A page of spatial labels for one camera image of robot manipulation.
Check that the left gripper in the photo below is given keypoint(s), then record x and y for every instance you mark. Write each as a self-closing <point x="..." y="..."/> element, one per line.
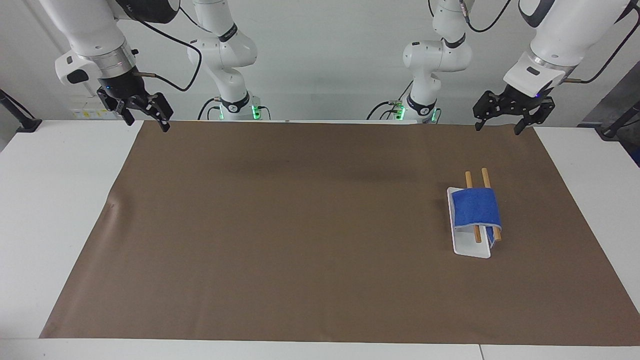
<point x="527" y="101"/>

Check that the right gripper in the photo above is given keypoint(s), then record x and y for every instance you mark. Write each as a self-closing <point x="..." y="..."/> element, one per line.
<point x="120" y="85"/>

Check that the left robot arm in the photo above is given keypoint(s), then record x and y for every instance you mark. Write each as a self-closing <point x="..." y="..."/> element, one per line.
<point x="565" y="35"/>

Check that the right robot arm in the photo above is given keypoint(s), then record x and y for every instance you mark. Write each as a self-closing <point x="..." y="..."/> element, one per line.
<point x="90" y="30"/>

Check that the blue towel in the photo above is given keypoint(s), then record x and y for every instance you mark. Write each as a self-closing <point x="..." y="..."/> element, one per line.
<point x="475" y="207"/>

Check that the wooden rod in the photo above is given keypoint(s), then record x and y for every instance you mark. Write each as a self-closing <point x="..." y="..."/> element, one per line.
<point x="468" y="179"/>
<point x="485" y="177"/>

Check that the black stand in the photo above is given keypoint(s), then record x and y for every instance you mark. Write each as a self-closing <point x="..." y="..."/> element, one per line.
<point x="617" y="125"/>
<point x="22" y="119"/>

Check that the white rack base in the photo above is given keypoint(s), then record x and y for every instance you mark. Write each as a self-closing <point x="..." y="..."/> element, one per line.
<point x="467" y="247"/>

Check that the white wall socket strip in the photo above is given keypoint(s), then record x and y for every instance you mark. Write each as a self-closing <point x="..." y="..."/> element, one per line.
<point x="92" y="111"/>

